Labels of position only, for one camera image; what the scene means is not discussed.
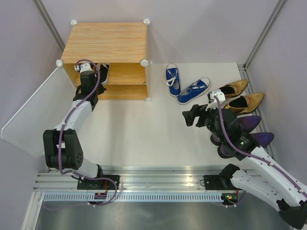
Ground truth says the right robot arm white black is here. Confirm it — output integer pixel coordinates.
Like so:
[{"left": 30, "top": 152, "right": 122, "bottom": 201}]
[{"left": 182, "top": 104, "right": 307, "bottom": 230}]

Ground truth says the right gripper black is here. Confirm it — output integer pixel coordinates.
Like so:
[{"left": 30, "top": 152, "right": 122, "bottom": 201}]
[{"left": 182, "top": 101, "right": 225, "bottom": 142}]

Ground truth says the blue canvas sneaker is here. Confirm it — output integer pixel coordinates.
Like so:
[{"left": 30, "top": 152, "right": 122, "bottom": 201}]
[
  {"left": 177, "top": 77, "right": 211, "bottom": 105},
  {"left": 165, "top": 63, "right": 181, "bottom": 97}
]

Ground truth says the frosted white cabinet door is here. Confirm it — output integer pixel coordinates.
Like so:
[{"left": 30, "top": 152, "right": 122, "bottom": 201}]
[{"left": 0, "top": 68, "right": 75, "bottom": 158}]

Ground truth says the wooden shoe cabinet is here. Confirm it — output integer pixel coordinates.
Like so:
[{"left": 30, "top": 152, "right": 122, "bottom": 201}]
[{"left": 56, "top": 19, "right": 152, "bottom": 102}]

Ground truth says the black canvas sneaker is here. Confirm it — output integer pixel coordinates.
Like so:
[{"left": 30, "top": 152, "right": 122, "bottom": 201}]
[{"left": 97, "top": 63, "right": 111, "bottom": 85}]

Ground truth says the aluminium frame post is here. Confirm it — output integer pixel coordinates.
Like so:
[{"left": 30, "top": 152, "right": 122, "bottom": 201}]
[
  {"left": 32, "top": 0, "right": 65, "bottom": 51},
  {"left": 242, "top": 0, "right": 288, "bottom": 70}
]

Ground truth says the purple loafer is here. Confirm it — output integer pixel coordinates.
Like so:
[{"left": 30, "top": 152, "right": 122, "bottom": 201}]
[
  {"left": 217, "top": 132, "right": 274, "bottom": 159},
  {"left": 210, "top": 115, "right": 262, "bottom": 145}
]

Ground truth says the gold loafer lower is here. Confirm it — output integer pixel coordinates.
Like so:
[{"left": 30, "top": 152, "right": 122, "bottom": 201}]
[{"left": 224, "top": 92, "right": 265, "bottom": 115}]

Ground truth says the purple loafer upper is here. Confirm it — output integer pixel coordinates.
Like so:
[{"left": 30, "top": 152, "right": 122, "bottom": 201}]
[{"left": 210, "top": 115, "right": 262, "bottom": 145}]

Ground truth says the left aluminium frame post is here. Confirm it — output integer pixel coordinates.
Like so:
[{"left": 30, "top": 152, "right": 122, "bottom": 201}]
[{"left": 32, "top": 0, "right": 65, "bottom": 51}]

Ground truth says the aluminium mounting rail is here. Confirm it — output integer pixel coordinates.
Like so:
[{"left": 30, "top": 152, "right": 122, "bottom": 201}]
[{"left": 34, "top": 165, "right": 225, "bottom": 193}]

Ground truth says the white slotted cable duct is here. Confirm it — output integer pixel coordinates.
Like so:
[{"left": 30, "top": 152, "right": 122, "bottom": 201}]
[{"left": 44, "top": 192, "right": 224, "bottom": 202}]

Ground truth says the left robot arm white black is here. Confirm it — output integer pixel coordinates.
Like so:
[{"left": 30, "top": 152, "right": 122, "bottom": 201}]
[{"left": 43, "top": 70, "right": 119, "bottom": 191}]

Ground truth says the purple loafer lower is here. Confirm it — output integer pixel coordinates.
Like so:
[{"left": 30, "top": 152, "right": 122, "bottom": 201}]
[{"left": 217, "top": 132, "right": 274, "bottom": 159}]

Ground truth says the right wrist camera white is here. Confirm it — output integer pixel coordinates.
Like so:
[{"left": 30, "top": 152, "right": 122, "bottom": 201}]
[{"left": 206, "top": 90, "right": 226, "bottom": 111}]

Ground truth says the right aluminium frame post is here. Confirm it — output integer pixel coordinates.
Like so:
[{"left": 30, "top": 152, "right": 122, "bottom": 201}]
[{"left": 242, "top": 0, "right": 288, "bottom": 70}]

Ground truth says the gold loafer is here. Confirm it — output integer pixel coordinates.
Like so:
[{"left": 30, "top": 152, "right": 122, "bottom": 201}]
[
  {"left": 224, "top": 92, "right": 265, "bottom": 115},
  {"left": 219, "top": 79, "right": 249, "bottom": 99}
]

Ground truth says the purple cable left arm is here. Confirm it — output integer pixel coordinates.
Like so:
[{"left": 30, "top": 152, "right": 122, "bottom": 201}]
[{"left": 43, "top": 59, "right": 119, "bottom": 211}]

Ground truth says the gold loafer upper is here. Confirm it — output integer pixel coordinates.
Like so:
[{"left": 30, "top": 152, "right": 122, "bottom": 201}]
[{"left": 219, "top": 79, "right": 249, "bottom": 99}]

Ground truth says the blue canvas sneaker upper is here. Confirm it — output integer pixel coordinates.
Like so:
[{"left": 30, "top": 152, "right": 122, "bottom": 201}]
[{"left": 165, "top": 63, "right": 181, "bottom": 97}]

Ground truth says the blue canvas sneaker lower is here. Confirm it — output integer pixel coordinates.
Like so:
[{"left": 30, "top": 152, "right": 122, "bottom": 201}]
[{"left": 177, "top": 77, "right": 211, "bottom": 105}]

